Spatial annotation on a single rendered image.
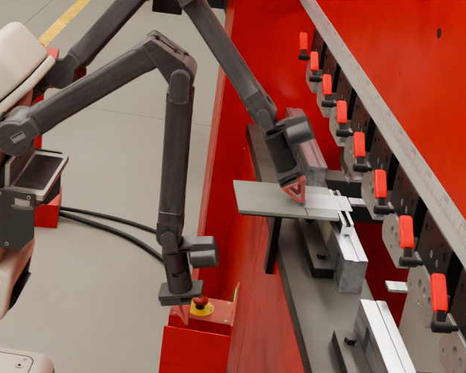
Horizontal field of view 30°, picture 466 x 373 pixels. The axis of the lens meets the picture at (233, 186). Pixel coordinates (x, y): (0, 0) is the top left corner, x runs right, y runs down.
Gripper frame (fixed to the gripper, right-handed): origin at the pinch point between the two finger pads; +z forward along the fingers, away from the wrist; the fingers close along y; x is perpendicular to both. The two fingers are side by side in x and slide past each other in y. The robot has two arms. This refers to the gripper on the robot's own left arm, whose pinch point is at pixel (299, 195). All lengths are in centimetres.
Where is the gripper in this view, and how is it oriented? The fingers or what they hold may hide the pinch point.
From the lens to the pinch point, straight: 231.0
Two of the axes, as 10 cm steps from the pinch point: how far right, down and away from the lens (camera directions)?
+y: -0.8, -4.2, 9.0
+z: 3.9, 8.2, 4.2
